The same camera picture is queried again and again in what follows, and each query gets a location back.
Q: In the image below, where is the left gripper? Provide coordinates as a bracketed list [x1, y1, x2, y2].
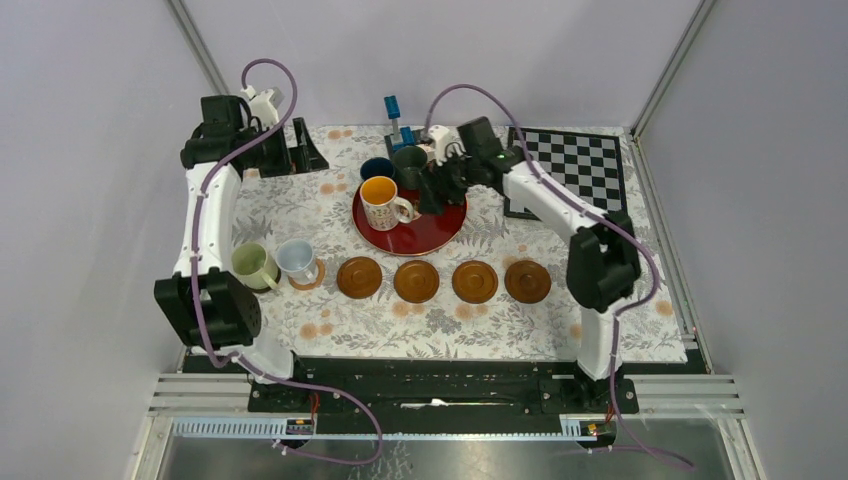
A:
[238, 117, 328, 178]

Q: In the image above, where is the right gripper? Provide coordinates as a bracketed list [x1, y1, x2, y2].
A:
[415, 145, 479, 217]

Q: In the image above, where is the patterned mug orange inside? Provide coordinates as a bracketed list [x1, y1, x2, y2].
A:
[359, 176, 416, 232]

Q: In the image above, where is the light blue mug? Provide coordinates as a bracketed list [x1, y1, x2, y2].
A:
[275, 239, 319, 285]

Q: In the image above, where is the light wooden coaster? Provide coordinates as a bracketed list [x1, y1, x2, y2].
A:
[288, 259, 326, 291]

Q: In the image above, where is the light green mug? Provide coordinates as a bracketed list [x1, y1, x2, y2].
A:
[231, 242, 280, 290]

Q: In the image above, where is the dark brown wooden coaster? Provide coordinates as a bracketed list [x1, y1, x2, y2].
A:
[244, 269, 282, 294]

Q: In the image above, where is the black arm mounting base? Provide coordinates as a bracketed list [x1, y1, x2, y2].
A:
[181, 354, 641, 436]

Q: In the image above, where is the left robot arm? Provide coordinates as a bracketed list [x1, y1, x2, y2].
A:
[153, 87, 329, 411]

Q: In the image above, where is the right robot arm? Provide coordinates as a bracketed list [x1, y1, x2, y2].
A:
[417, 117, 642, 412]

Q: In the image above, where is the red round tray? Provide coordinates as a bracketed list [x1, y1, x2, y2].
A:
[351, 191, 468, 256]

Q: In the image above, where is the dark green mug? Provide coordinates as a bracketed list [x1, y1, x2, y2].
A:
[391, 145, 428, 190]

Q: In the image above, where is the floral tablecloth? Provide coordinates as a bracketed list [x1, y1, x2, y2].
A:
[190, 124, 690, 364]

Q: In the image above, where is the dark blue mug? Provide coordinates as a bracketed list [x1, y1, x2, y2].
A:
[359, 157, 396, 182]

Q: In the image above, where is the blue and black block toy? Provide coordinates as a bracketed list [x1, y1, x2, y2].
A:
[384, 95, 434, 160]

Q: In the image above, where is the black and white chessboard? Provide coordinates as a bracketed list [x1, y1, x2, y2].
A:
[523, 128, 627, 212]

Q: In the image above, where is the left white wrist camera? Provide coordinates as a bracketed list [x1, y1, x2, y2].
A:
[241, 85, 285, 130]

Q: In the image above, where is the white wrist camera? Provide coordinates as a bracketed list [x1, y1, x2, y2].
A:
[420, 125, 457, 166]
[241, 85, 285, 130]

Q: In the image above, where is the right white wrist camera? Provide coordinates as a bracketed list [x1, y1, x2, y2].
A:
[420, 125, 457, 166]

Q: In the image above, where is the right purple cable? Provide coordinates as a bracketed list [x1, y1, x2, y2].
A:
[423, 83, 696, 473]

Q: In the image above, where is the purple cable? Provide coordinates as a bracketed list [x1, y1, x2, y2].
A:
[423, 83, 696, 473]
[188, 58, 386, 466]

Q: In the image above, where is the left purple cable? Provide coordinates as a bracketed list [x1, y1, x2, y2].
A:
[188, 58, 386, 466]

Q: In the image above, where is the aluminium rail frame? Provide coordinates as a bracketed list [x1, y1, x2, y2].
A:
[135, 365, 765, 479]

